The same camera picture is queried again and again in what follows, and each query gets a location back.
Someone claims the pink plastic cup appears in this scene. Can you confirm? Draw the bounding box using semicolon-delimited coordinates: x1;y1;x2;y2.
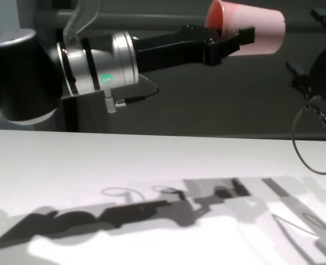
204;0;286;57

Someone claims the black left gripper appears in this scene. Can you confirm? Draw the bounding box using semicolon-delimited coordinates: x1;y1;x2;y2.
133;24;256;74

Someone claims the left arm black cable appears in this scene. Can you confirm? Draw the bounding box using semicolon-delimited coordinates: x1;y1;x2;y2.
103;73;160;114

